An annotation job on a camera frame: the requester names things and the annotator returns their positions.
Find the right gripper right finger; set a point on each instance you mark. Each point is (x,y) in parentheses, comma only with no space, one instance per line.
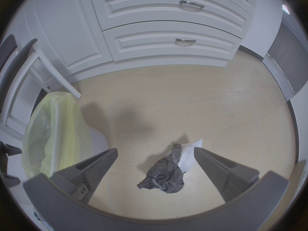
(223,174)

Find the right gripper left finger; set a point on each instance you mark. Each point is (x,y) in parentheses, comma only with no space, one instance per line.
(93,169)

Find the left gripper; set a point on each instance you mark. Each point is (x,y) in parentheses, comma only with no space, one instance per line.
(4,165)

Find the yellow plastic bag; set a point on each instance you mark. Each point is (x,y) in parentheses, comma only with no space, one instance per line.
(65,133)

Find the white trash bin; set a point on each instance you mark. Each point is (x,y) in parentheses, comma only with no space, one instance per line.
(99,143)

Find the white plastic wrapper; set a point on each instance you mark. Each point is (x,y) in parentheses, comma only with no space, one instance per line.
(190,155)

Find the white chair dark grey seat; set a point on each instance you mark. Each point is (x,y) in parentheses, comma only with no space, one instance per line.
(26,56)

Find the white wardrobe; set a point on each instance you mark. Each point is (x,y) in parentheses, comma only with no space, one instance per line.
(144,32)

